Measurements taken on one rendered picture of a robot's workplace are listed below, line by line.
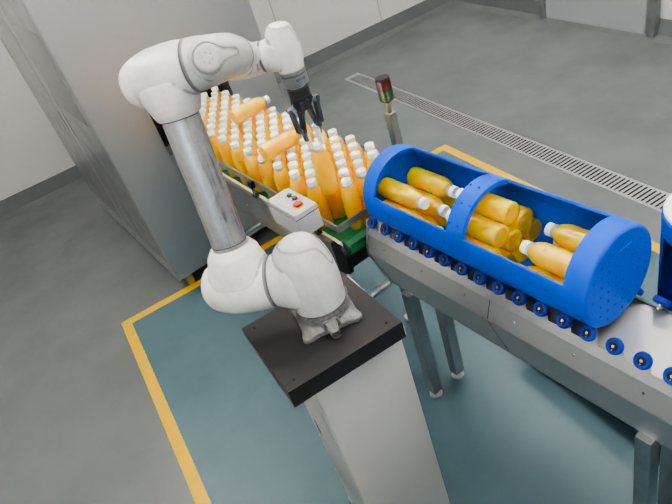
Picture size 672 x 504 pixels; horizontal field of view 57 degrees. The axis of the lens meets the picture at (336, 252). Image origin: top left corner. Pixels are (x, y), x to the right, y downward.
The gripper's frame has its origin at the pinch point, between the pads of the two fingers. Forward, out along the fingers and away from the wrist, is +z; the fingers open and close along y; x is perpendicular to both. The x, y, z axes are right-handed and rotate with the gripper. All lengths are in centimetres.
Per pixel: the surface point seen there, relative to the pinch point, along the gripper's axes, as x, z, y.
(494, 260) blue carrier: -82, 17, -1
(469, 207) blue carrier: -69, 8, 5
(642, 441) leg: -123, 66, 4
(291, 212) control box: -4.3, 18.6, -20.1
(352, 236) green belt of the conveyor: -10.3, 38.6, -2.7
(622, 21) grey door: 123, 118, 370
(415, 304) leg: -28, 71, 6
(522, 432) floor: -66, 129, 15
